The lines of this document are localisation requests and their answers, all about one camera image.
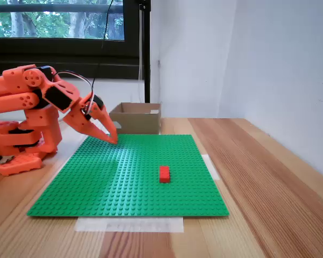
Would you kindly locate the masking tape strip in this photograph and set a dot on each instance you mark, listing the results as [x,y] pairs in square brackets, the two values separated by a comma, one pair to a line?
[212,169]
[129,224]

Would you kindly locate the red lego block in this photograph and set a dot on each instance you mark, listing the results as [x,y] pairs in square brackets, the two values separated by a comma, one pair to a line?
[164,174]

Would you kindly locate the open cardboard box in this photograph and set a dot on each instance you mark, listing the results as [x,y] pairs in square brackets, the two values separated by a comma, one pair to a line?
[134,123]

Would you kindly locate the black framed window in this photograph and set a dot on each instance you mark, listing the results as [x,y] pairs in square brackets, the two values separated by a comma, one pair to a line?
[70,53]

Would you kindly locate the green lego baseplate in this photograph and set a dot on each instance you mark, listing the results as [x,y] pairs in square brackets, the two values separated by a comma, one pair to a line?
[118,182]

